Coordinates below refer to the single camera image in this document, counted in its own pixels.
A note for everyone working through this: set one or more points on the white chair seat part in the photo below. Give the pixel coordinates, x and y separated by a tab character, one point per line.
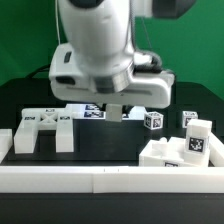
171	153

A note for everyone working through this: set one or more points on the white tagged cube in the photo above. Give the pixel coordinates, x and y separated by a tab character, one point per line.
153	120
187	116

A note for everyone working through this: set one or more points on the white left fence block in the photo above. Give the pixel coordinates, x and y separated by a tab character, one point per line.
6	142

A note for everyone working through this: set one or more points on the white tag plate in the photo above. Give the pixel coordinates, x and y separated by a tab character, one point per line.
91	111

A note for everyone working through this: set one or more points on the white chair back frame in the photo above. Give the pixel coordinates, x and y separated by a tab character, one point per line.
44	119

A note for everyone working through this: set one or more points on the white tagged cube near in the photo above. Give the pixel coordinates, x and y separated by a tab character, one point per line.
153	120

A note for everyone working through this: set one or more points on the white fence rail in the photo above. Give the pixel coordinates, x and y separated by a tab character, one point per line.
44	179
216	151

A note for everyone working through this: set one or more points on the white tagged cube far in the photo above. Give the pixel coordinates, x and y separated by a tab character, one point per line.
187	116

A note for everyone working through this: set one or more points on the white front fence rail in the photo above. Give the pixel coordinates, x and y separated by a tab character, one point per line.
44	179

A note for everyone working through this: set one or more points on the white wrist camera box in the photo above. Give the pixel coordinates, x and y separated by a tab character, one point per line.
64	75

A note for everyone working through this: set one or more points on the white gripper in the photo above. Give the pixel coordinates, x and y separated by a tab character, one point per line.
144	89

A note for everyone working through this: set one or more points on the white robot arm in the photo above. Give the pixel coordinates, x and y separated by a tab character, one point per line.
100	62

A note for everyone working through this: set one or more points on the white right fence rail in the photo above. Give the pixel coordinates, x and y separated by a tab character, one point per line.
216	151

